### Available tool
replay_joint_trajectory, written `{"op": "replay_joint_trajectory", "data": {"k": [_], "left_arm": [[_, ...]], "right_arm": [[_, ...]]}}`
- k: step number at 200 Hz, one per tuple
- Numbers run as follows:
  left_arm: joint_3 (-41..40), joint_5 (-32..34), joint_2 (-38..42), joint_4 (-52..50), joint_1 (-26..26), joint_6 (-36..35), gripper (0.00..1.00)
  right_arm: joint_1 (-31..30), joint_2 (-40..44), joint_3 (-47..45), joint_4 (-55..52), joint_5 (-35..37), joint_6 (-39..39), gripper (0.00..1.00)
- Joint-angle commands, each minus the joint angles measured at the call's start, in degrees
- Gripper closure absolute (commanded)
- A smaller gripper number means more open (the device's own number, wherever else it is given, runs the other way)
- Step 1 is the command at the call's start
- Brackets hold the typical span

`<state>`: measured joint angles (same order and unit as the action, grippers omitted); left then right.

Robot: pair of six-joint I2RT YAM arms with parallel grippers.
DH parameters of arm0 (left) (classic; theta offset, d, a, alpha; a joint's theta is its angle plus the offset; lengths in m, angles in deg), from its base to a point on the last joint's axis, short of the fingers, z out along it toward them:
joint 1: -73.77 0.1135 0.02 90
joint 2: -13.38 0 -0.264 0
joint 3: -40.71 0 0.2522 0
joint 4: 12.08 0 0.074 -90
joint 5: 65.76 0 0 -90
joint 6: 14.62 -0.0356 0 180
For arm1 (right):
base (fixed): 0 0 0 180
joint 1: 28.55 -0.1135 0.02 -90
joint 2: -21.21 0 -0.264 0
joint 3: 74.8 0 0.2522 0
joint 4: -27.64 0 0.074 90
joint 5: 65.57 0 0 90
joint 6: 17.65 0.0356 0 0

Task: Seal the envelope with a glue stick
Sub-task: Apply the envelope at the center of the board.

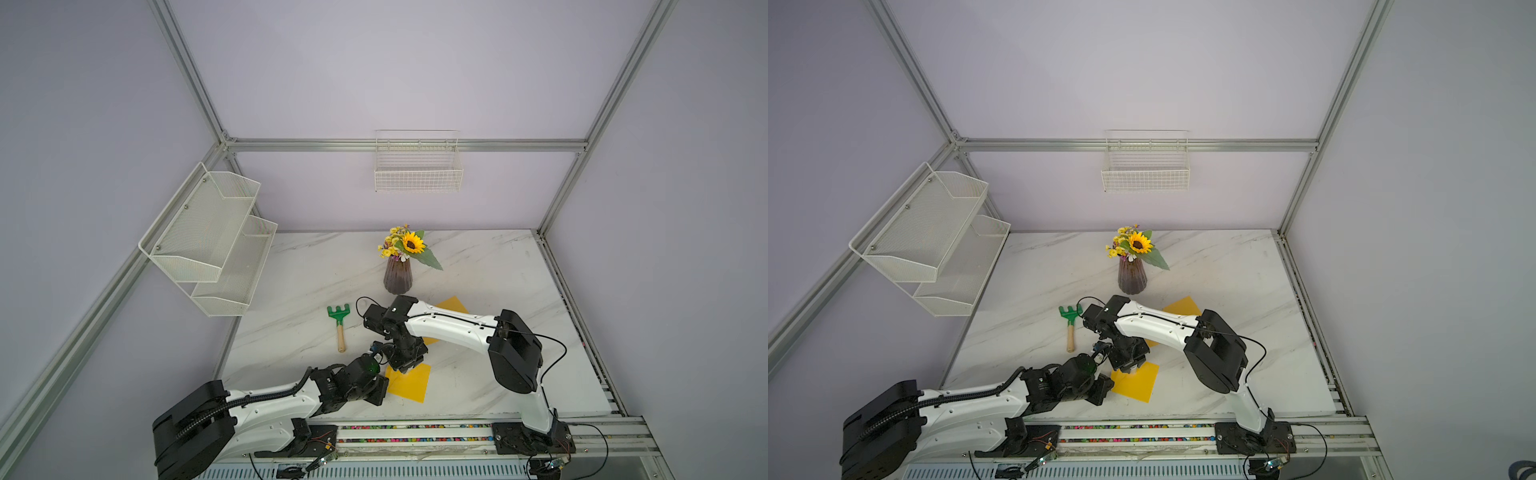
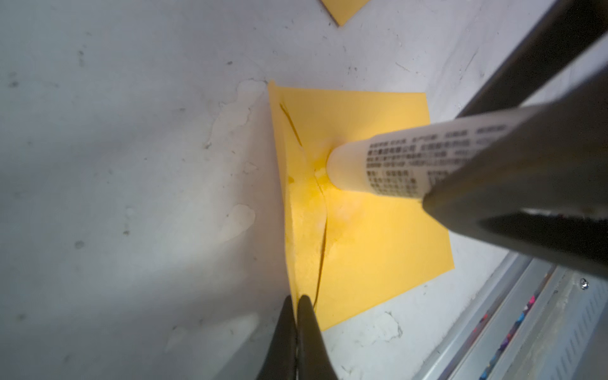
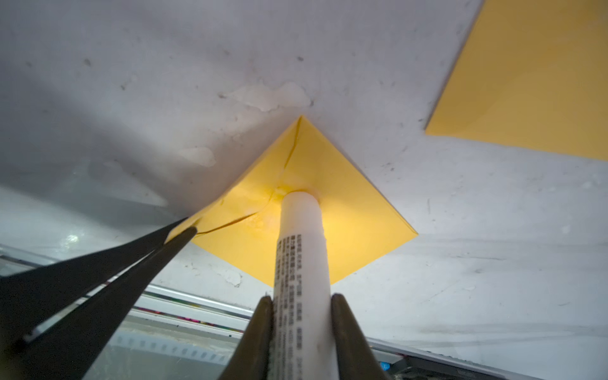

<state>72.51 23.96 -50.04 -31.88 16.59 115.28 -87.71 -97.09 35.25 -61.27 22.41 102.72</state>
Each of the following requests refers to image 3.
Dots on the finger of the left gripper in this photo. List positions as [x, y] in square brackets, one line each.
[32, 297]
[66, 345]

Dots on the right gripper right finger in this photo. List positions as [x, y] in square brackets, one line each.
[354, 356]

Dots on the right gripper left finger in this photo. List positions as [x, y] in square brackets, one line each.
[250, 360]

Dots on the white glue stick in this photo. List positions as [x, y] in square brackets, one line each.
[303, 345]

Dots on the yellow envelope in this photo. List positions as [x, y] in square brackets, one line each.
[532, 74]
[242, 226]

